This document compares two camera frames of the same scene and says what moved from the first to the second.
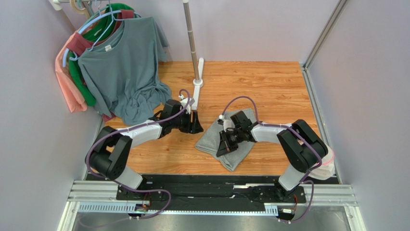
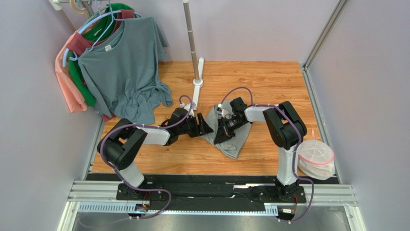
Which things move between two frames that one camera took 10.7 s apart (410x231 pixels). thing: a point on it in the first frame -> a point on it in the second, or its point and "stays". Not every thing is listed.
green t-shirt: (96, 33) stays
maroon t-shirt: (78, 44) stays
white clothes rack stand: (197, 83) stays
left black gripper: (193, 127) -> (202, 128)
